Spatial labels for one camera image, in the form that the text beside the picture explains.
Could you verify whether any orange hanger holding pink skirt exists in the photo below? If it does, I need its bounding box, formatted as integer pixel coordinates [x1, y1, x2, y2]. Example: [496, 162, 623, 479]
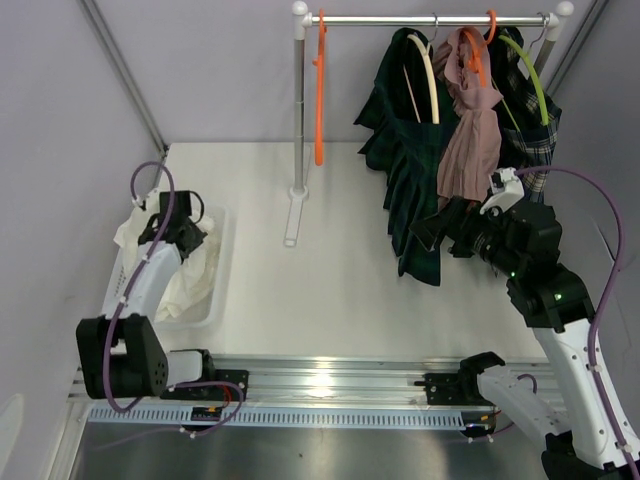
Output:
[462, 9, 497, 88]

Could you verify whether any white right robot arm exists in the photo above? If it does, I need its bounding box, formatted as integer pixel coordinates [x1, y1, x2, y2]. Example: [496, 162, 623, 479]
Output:
[410, 200, 639, 479]

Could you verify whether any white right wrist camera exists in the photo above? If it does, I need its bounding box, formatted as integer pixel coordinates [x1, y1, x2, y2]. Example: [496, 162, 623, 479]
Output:
[480, 168, 524, 216]

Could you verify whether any lime green hanger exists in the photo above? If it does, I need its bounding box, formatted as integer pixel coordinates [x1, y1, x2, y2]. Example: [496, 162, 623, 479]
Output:
[489, 27, 560, 132]

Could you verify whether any navy beige plaid skirt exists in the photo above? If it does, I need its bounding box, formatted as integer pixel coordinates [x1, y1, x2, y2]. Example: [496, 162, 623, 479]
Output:
[488, 26, 562, 170]

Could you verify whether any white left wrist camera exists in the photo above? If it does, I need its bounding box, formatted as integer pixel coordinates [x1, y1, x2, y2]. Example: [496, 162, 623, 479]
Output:
[132, 188, 160, 214]

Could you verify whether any white plastic basket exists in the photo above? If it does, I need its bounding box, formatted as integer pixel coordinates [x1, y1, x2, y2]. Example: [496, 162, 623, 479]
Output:
[102, 195, 234, 331]

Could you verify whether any aluminium mounting rail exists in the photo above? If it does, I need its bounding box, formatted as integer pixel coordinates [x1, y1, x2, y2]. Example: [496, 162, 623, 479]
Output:
[67, 354, 556, 411]

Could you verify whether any white cloth in basket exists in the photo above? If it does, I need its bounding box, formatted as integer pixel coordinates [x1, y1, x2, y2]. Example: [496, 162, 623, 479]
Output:
[103, 207, 229, 329]

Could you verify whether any pink pleated skirt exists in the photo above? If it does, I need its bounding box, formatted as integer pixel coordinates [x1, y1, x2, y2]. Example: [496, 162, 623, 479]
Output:
[433, 27, 502, 202]

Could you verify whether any green plaid skirt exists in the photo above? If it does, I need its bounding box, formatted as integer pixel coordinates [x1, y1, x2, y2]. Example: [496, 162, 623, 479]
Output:
[354, 29, 459, 287]

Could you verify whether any empty orange plastic hanger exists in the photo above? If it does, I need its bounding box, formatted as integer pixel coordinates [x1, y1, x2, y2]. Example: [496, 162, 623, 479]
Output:
[313, 9, 327, 166]

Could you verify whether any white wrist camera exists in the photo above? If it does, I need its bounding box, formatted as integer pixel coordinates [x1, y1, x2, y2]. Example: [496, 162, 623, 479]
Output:
[132, 188, 160, 214]
[480, 168, 524, 216]

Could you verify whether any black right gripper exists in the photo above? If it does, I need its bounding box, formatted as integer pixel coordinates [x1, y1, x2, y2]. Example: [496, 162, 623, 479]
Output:
[410, 195, 526, 278]

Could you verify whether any white metal clothes rack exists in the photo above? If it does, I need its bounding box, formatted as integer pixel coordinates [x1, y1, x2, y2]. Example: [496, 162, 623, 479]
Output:
[283, 1, 574, 247]

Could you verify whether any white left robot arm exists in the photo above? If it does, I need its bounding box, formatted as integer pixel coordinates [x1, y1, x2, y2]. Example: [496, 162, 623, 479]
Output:
[76, 190, 217, 402]

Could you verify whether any white slotted cable duct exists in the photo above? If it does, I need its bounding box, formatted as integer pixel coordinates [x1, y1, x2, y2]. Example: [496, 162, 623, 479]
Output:
[89, 406, 466, 431]

